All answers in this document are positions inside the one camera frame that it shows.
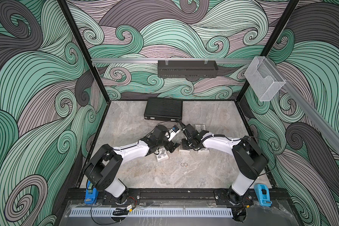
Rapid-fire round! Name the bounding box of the large white bow gift box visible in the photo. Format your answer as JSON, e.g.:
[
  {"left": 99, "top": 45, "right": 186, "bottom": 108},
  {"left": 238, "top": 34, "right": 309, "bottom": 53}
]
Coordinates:
[{"left": 198, "top": 147, "right": 210, "bottom": 154}]

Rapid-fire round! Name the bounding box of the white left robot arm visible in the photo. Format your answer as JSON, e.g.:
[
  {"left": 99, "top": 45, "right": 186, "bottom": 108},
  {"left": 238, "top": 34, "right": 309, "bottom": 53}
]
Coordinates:
[{"left": 83, "top": 125, "right": 180, "bottom": 203}]

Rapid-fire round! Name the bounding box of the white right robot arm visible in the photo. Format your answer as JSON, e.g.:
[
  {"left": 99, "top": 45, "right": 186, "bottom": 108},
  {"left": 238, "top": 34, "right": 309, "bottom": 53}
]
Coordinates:
[{"left": 179, "top": 122, "right": 268, "bottom": 205}]

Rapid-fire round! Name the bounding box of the small white bow gift box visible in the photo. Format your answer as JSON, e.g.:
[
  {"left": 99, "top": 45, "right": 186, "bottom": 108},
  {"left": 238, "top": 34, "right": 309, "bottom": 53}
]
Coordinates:
[{"left": 156, "top": 148, "right": 169, "bottom": 162}]

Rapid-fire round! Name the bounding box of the black ribbed hard case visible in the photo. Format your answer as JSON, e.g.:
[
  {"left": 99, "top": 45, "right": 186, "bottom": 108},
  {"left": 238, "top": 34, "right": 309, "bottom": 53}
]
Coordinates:
[{"left": 144, "top": 98, "right": 183, "bottom": 121}]

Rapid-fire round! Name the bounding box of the blue tape dispenser right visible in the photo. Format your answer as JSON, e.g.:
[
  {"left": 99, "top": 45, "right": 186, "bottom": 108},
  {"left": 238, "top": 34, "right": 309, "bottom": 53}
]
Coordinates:
[{"left": 254, "top": 184, "right": 272, "bottom": 207}]

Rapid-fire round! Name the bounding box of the blue tape dispenser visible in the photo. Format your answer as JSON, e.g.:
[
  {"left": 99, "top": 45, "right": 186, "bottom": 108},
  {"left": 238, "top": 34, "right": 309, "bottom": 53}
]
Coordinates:
[
  {"left": 84, "top": 180, "right": 99, "bottom": 205},
  {"left": 254, "top": 184, "right": 272, "bottom": 207}
]

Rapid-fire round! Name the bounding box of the blue tape dispenser left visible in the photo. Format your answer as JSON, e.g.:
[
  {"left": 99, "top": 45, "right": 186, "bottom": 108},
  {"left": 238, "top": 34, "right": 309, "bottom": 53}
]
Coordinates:
[{"left": 84, "top": 180, "right": 99, "bottom": 205}]

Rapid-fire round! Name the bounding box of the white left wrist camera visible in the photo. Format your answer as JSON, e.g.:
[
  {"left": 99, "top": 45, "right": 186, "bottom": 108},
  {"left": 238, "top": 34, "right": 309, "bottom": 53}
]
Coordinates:
[{"left": 168, "top": 125, "right": 181, "bottom": 141}]

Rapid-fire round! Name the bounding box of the black wall shelf tray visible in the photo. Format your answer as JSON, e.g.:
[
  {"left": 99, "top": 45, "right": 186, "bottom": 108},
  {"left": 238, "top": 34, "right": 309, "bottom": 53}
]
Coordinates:
[{"left": 157, "top": 60, "right": 218, "bottom": 81}]

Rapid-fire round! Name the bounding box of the aluminium wall rail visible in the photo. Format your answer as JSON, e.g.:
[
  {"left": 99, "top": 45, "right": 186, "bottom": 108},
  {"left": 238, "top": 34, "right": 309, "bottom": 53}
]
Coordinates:
[{"left": 91, "top": 57, "right": 253, "bottom": 64}]

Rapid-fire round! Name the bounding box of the clear plastic wall holder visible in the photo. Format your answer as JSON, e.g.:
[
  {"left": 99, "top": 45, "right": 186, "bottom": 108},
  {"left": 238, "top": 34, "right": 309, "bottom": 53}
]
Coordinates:
[{"left": 244, "top": 56, "right": 286, "bottom": 102}]

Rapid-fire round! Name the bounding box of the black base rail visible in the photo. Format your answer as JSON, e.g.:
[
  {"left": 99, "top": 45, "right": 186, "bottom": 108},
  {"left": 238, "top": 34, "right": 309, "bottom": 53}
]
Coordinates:
[{"left": 65, "top": 188, "right": 258, "bottom": 206}]

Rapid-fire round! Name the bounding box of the white slotted cable duct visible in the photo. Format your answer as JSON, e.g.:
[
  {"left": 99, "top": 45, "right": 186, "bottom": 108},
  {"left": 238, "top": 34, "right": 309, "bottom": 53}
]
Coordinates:
[{"left": 69, "top": 207, "right": 233, "bottom": 218}]

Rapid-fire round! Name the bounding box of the black corner frame post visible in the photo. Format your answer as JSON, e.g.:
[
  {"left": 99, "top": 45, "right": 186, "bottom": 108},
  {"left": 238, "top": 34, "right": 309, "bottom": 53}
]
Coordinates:
[{"left": 57, "top": 0, "right": 111, "bottom": 104}]

